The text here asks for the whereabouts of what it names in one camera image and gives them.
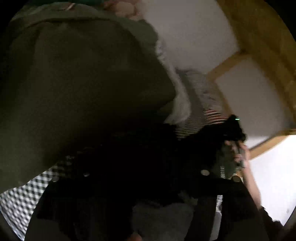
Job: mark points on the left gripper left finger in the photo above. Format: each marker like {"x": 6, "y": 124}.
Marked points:
{"x": 80, "y": 208}

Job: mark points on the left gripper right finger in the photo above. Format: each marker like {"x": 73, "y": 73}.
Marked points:
{"x": 225, "y": 209}

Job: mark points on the black large jacket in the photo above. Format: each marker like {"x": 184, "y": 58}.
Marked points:
{"x": 147, "y": 160}

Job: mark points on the person right hand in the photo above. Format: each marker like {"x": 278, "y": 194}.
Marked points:
{"x": 241, "y": 154}

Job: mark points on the red white striped cushion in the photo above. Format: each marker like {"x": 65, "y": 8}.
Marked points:
{"x": 195, "y": 123}

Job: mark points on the grey white striped pillow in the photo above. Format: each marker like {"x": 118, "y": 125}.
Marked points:
{"x": 181, "y": 104}

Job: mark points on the black white gingham bedsheet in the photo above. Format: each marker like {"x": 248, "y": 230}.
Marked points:
{"x": 19, "y": 203}

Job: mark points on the olive green coat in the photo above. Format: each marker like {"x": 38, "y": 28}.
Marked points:
{"x": 66, "y": 68}

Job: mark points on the pink plush bear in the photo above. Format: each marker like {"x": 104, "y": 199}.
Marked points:
{"x": 130, "y": 9}

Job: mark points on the wooden bunk bed frame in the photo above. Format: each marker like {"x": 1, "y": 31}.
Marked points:
{"x": 263, "y": 36}

